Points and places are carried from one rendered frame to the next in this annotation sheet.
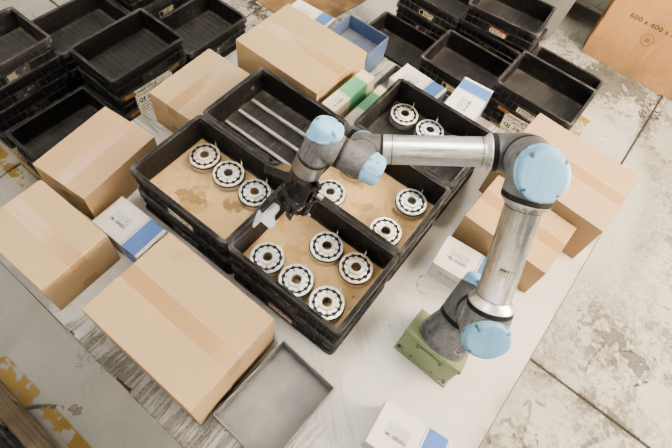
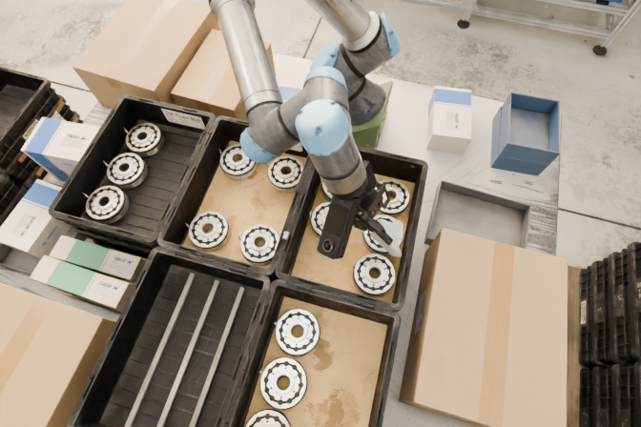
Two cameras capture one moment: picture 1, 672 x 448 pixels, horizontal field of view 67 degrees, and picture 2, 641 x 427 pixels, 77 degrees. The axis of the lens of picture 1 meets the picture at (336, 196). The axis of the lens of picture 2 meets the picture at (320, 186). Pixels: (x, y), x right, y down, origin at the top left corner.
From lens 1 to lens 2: 0.98 m
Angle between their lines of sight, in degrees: 46
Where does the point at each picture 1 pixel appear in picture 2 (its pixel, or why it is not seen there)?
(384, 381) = (406, 152)
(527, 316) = (297, 71)
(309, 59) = (25, 362)
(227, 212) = (335, 356)
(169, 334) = (521, 322)
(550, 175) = not seen: outside the picture
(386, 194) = (233, 190)
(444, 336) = (373, 91)
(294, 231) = (322, 265)
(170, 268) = (456, 369)
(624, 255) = not seen: hidden behind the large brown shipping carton
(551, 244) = not seen: hidden behind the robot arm
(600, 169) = (139, 13)
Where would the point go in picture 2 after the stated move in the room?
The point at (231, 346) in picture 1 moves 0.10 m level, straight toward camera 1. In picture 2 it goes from (491, 254) to (516, 228)
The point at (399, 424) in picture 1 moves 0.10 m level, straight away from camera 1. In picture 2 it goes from (444, 120) to (417, 107)
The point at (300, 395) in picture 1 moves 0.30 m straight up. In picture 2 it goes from (456, 210) to (491, 159)
